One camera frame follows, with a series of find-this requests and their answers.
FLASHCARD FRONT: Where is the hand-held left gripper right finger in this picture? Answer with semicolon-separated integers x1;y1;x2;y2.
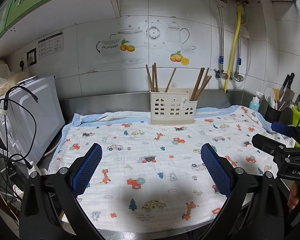
201;143;285;240

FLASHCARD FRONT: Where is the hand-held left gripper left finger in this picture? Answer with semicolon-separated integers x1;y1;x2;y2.
19;143;103;240

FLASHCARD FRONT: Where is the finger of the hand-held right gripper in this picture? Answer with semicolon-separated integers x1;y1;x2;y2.
252;133;300;157
271;121;300;143

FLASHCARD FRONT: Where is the beige plastic chopstick holder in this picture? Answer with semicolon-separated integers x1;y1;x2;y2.
149;91;198;125

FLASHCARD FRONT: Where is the bunch of wooden chopsticks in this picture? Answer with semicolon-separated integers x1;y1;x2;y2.
145;62;212;101

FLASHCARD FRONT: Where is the person's right hand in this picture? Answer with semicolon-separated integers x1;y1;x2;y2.
287;181;300;210

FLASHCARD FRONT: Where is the black utensil cup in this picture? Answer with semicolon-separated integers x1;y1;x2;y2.
265;104;282;125

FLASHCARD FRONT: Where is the white spatula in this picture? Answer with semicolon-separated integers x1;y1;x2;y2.
264;87;275;106

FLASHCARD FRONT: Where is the teal soap pump bottle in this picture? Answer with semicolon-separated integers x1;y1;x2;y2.
249;91;264;112

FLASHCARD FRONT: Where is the cartoon printed white cloth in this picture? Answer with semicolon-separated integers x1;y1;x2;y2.
47;105;297;230

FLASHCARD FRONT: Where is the white microwave oven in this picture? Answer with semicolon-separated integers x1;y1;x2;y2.
0;75;65;160

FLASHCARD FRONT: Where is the clear plastic bag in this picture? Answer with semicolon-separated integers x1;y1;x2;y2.
0;72;28;98

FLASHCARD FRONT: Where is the black cable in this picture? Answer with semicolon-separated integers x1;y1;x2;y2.
0;97;38;173
5;85;38;104

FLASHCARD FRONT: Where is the brass valve red handle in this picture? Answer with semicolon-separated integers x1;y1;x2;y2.
214;68;228;80

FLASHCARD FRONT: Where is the yellow gas hose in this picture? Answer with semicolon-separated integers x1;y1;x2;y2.
224;5;242;93

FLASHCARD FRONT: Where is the black wall socket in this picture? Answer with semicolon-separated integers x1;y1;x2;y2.
27;48;37;65

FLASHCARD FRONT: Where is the white instruction wall label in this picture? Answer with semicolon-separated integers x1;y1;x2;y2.
37;31;64;58

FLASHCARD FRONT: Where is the teaware and oranges wall decal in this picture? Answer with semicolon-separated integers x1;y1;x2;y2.
96;20;197;67

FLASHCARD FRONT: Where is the green wall cabinet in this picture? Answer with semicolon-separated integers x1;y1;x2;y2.
0;0;115;48

